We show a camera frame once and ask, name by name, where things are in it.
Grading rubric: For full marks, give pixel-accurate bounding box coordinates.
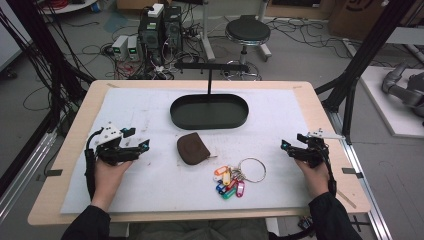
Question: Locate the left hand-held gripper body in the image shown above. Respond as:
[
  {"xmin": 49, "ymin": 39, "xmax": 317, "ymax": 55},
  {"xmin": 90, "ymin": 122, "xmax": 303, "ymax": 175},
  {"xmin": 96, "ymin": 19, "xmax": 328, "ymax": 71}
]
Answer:
[{"xmin": 94, "ymin": 122, "xmax": 141, "ymax": 167}]

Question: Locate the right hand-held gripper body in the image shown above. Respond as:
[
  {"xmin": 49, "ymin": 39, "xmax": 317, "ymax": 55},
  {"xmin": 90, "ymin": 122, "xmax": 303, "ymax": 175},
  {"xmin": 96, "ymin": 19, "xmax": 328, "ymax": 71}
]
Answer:
[{"xmin": 288, "ymin": 128, "xmax": 346, "ymax": 169}]

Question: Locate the person's right hand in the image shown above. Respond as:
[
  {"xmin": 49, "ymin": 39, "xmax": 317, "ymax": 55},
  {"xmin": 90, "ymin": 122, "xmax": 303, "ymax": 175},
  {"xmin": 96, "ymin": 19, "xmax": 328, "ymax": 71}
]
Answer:
[{"xmin": 294, "ymin": 159, "xmax": 331, "ymax": 199}]

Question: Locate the person's left hand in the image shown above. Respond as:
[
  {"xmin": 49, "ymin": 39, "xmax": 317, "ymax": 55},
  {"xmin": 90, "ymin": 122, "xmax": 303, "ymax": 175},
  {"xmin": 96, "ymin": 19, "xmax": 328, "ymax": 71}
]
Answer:
[{"xmin": 90, "ymin": 159, "xmax": 134, "ymax": 210}]

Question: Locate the white table mat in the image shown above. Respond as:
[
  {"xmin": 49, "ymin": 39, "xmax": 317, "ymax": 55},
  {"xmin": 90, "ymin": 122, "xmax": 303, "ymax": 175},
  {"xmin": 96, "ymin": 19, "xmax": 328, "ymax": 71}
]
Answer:
[{"xmin": 59, "ymin": 87, "xmax": 314, "ymax": 215}]

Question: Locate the brown zip pouch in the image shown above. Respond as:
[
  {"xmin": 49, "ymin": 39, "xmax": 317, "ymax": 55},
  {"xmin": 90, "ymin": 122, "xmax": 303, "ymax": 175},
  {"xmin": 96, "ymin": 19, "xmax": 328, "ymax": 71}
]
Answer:
[{"xmin": 176, "ymin": 131, "xmax": 218, "ymax": 166}]

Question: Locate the black oval tray with hanger stand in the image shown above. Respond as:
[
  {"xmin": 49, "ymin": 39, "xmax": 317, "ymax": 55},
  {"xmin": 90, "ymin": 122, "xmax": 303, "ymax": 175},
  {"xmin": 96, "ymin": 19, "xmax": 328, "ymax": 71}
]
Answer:
[{"xmin": 169, "ymin": 61, "xmax": 250, "ymax": 131}]

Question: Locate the white platform board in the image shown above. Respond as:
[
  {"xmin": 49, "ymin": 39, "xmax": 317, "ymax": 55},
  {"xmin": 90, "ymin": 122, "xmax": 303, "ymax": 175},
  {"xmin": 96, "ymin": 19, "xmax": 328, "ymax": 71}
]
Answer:
[{"xmin": 359, "ymin": 65, "xmax": 424, "ymax": 139}]

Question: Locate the grey bench power supply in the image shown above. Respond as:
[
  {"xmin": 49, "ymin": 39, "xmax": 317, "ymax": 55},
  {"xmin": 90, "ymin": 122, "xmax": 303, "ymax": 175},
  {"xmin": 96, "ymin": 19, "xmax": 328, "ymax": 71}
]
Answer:
[
  {"xmin": 127, "ymin": 35, "xmax": 141, "ymax": 62},
  {"xmin": 111, "ymin": 34, "xmax": 130, "ymax": 62}
]

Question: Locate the black computer tower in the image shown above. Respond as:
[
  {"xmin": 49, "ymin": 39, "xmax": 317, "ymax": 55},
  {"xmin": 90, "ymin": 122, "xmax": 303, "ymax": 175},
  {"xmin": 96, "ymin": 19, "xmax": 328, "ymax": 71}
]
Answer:
[
  {"xmin": 163, "ymin": 5, "xmax": 184, "ymax": 56},
  {"xmin": 137, "ymin": 13, "xmax": 165, "ymax": 66}
]

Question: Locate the black round stool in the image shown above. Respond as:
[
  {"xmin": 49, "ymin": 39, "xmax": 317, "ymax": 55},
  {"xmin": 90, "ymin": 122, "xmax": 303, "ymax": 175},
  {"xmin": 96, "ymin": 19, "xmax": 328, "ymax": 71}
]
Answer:
[{"xmin": 224, "ymin": 15, "xmax": 272, "ymax": 82}]

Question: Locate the white metal stand leg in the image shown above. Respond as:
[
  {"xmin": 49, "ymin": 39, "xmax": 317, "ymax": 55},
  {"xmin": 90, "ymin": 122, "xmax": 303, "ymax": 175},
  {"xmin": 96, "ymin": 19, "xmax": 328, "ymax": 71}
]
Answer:
[{"xmin": 199, "ymin": 0, "xmax": 217, "ymax": 62}]

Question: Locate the white box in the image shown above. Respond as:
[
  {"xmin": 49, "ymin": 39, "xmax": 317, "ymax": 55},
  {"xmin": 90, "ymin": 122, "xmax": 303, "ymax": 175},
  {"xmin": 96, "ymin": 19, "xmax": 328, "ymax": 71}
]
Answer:
[{"xmin": 146, "ymin": 3, "xmax": 165, "ymax": 19}]

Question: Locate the cardboard box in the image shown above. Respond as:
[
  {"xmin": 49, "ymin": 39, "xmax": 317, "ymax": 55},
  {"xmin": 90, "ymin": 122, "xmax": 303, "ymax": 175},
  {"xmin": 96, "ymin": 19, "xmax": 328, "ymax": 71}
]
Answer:
[{"xmin": 327, "ymin": 0, "xmax": 419, "ymax": 42}]

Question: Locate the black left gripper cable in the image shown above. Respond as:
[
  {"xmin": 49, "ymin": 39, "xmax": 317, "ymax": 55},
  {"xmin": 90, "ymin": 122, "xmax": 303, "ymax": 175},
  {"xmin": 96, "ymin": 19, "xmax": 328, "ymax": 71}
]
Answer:
[{"xmin": 84, "ymin": 128, "xmax": 103, "ymax": 202}]

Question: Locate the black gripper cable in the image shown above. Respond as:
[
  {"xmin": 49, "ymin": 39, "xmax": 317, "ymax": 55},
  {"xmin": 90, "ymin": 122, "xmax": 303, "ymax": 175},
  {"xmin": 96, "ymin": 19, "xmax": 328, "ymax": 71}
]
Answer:
[
  {"xmin": 320, "ymin": 146, "xmax": 338, "ymax": 198},
  {"xmin": 84, "ymin": 128, "xmax": 103, "ymax": 202}
]

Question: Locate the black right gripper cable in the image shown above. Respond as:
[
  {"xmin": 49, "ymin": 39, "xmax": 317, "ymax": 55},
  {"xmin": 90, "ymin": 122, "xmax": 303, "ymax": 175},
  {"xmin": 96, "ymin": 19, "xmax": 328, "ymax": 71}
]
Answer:
[{"xmin": 320, "ymin": 146, "xmax": 338, "ymax": 198}]

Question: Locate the key ring with coloured tags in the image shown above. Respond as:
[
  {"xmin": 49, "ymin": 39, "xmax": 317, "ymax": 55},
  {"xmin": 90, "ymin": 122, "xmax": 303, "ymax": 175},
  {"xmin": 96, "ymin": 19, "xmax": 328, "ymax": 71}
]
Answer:
[{"xmin": 212, "ymin": 157, "xmax": 268, "ymax": 201}]

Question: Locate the black frame post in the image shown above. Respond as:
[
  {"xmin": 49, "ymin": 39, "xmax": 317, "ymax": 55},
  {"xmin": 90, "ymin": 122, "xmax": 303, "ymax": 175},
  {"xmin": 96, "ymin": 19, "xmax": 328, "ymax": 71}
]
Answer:
[
  {"xmin": 314, "ymin": 0, "xmax": 418, "ymax": 145},
  {"xmin": 4, "ymin": 0, "xmax": 96, "ymax": 101}
]

